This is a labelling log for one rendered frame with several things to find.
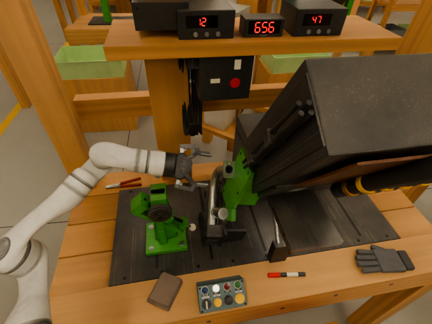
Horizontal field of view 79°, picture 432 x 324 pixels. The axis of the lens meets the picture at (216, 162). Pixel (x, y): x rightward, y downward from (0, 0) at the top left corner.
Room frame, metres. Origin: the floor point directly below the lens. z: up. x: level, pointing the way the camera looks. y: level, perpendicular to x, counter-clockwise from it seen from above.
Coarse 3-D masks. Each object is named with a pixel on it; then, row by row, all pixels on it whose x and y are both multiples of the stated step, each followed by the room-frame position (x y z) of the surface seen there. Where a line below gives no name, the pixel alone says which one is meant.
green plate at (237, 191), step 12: (240, 156) 0.61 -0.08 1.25; (240, 168) 0.58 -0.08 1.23; (252, 168) 0.54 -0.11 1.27; (228, 180) 0.61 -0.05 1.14; (240, 180) 0.55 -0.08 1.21; (252, 180) 0.54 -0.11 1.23; (228, 192) 0.58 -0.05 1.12; (240, 192) 0.52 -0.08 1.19; (228, 204) 0.54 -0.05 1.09; (252, 204) 0.54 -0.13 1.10
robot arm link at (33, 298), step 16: (32, 240) 0.32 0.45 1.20; (32, 256) 0.29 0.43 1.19; (16, 272) 0.25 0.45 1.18; (32, 272) 0.27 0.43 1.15; (32, 288) 0.22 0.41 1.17; (48, 288) 0.23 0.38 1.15; (16, 304) 0.19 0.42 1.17; (32, 304) 0.18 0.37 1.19; (48, 304) 0.19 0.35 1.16; (16, 320) 0.15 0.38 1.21; (32, 320) 0.15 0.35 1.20; (48, 320) 0.16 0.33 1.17
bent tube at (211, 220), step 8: (224, 160) 0.62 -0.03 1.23; (216, 168) 0.65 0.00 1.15; (224, 168) 0.60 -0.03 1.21; (232, 168) 0.61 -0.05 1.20; (216, 176) 0.65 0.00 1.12; (224, 176) 0.58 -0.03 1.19; (232, 176) 0.59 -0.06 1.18; (216, 184) 0.64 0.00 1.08; (216, 192) 0.63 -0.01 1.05; (216, 200) 0.61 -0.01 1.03; (208, 208) 0.58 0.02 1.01; (208, 216) 0.56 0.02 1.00; (208, 224) 0.53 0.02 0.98
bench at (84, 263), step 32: (96, 192) 0.74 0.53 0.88; (384, 192) 0.82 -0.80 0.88; (96, 224) 0.58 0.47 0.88; (416, 224) 0.65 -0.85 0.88; (64, 256) 0.44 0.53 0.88; (96, 256) 0.44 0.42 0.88; (64, 288) 0.33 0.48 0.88; (96, 288) 0.33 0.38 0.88; (416, 288) 0.46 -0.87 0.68; (352, 320) 0.51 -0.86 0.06
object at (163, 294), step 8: (160, 280) 0.35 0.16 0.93; (168, 280) 0.35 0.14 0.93; (176, 280) 0.35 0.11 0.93; (160, 288) 0.32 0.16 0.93; (168, 288) 0.33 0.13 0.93; (176, 288) 0.33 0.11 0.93; (152, 296) 0.30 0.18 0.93; (160, 296) 0.30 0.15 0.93; (168, 296) 0.30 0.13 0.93; (152, 304) 0.28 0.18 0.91; (160, 304) 0.28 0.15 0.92; (168, 304) 0.28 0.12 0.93
